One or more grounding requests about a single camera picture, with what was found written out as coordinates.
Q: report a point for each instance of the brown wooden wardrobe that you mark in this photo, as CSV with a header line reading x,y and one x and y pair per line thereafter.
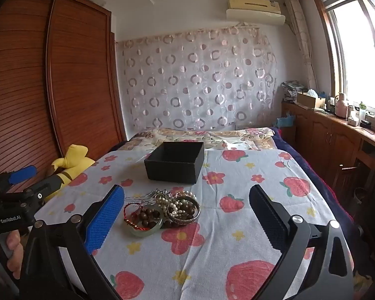
x,y
34,84

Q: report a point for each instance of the strawberry print bed sheet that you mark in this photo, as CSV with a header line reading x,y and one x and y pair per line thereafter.
x,y
206,256

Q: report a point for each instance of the blue bag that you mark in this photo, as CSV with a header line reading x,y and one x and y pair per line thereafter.
x,y
286,122

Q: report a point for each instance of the yellow plush toy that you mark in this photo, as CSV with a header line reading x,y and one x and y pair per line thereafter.
x,y
73,162

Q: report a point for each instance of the small white box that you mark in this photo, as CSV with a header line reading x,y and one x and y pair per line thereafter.
x,y
353,122

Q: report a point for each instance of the window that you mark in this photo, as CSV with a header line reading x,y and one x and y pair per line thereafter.
x,y
356,50

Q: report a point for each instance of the pink kettle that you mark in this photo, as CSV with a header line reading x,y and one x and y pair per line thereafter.
x,y
341,107

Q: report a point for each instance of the floral quilt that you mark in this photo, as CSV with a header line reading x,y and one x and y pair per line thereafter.
x,y
225,137

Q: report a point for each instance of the circle pattern sheer curtain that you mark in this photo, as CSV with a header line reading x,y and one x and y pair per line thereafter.
x,y
200,78

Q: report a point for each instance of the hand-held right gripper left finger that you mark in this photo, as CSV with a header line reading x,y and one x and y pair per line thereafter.
x,y
106,218

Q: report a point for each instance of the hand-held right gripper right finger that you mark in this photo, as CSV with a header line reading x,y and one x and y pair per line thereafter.
x,y
268,222

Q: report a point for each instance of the green cap bottle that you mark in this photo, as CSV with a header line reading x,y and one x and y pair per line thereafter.
x,y
362,112

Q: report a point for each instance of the cardboard box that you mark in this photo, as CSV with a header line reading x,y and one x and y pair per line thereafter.
x,y
307,100

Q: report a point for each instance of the silver hair comb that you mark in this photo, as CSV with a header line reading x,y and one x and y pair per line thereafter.
x,y
137,198

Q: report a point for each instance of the wooden chair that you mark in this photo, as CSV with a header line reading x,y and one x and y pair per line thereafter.
x,y
359,175

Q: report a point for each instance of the person's left hand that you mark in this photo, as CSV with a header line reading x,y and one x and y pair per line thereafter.
x,y
12,250

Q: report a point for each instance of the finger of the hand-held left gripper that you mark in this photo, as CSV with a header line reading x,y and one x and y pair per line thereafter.
x,y
54,181
22,175

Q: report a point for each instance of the black box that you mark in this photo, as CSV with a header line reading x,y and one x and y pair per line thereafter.
x,y
175,162

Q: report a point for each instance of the green jade bangle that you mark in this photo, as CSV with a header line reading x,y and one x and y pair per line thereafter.
x,y
143,232

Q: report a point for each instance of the silver metal bangle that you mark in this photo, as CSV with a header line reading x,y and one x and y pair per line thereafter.
x,y
182,222

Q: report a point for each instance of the small black device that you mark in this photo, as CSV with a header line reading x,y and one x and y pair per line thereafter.
x,y
365,123

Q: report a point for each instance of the patterned window curtain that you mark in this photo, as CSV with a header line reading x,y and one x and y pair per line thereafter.
x,y
301,37

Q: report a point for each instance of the wall air conditioner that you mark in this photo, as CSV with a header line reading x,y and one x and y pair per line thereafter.
x,y
253,9

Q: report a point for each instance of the patterned cloth pile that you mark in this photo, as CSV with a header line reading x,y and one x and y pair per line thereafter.
x,y
293,90

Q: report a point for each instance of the brown wooden cabinet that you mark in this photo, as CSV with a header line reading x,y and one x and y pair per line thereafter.
x,y
325,137

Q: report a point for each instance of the dark blue blanket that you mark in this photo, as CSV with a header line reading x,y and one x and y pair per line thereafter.
x,y
309,175

